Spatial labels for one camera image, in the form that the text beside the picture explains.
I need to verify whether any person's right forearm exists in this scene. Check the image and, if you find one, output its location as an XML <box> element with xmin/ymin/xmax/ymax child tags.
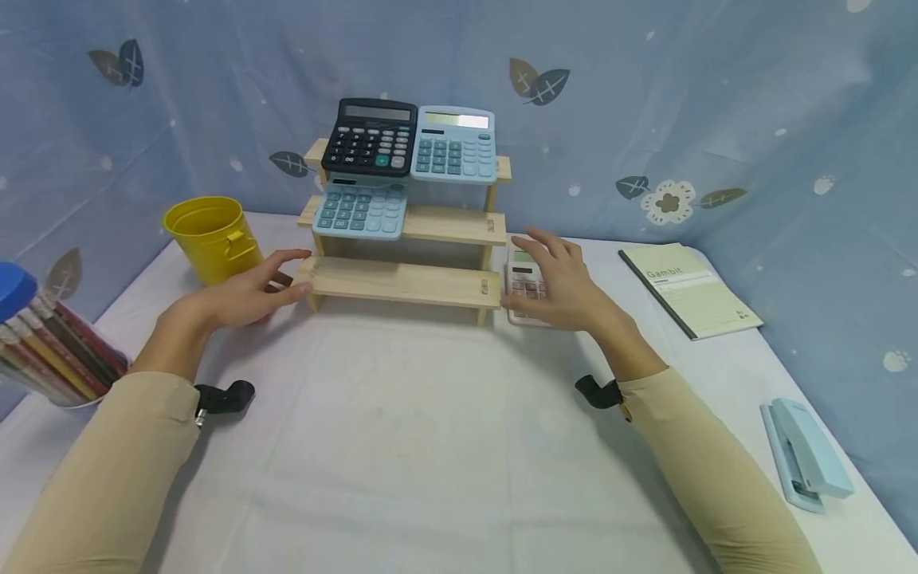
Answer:
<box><xmin>594</xmin><ymin>316</ymin><xmax>826</xmax><ymax>574</ymax></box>

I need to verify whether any wooden three-tier shelf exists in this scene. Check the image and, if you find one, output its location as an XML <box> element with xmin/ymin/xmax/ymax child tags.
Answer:
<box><xmin>292</xmin><ymin>137</ymin><xmax>513</xmax><ymax>328</ymax></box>

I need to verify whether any black wrist band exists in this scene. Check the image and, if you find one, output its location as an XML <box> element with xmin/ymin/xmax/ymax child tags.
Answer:
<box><xmin>194</xmin><ymin>381</ymin><xmax>257</xmax><ymax>428</ymax></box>
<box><xmin>575</xmin><ymin>375</ymin><xmax>634</xmax><ymax>423</ymax></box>

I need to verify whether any light blue stapler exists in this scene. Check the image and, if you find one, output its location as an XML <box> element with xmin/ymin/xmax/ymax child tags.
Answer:
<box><xmin>759</xmin><ymin>398</ymin><xmax>857</xmax><ymax>514</ymax></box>

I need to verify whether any person's left forearm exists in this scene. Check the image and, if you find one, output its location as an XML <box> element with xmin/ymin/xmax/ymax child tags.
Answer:
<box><xmin>0</xmin><ymin>309</ymin><xmax>216</xmax><ymax>574</ymax></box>

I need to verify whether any pink calculator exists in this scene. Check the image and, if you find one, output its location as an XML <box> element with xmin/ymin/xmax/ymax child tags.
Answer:
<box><xmin>505</xmin><ymin>247</ymin><xmax>569</xmax><ymax>327</ymax></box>

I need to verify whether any person's left hand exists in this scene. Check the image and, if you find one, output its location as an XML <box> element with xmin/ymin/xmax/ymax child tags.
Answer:
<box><xmin>162</xmin><ymin>249</ymin><xmax>314</xmax><ymax>339</ymax></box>

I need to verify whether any bundle of coloured pencils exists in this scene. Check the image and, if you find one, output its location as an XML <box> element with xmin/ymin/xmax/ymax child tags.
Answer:
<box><xmin>0</xmin><ymin>293</ymin><xmax>130</xmax><ymax>406</ymax></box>

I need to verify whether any clear tub with blue lid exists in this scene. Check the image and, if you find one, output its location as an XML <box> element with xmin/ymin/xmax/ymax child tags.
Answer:
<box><xmin>0</xmin><ymin>262</ymin><xmax>132</xmax><ymax>410</ymax></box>

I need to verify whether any pale green notebook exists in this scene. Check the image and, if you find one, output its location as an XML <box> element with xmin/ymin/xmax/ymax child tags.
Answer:
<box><xmin>618</xmin><ymin>243</ymin><xmax>765</xmax><ymax>342</ymax></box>

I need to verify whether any light blue calculator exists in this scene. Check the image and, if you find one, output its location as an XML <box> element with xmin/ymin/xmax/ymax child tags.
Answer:
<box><xmin>312</xmin><ymin>177</ymin><xmax>410</xmax><ymax>242</ymax></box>
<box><xmin>410</xmin><ymin>106</ymin><xmax>498</xmax><ymax>187</ymax></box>

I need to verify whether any person's right hand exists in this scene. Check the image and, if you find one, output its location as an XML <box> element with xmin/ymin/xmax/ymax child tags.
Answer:
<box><xmin>500</xmin><ymin>227</ymin><xmax>637</xmax><ymax>340</ymax></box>

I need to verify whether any yellow metal bucket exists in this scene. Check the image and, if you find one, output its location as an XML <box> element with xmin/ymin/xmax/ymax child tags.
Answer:
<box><xmin>162</xmin><ymin>196</ymin><xmax>265</xmax><ymax>287</ymax></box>

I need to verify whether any black calculator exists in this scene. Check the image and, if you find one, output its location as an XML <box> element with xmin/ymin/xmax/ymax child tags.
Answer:
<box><xmin>320</xmin><ymin>98</ymin><xmax>419</xmax><ymax>179</ymax></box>

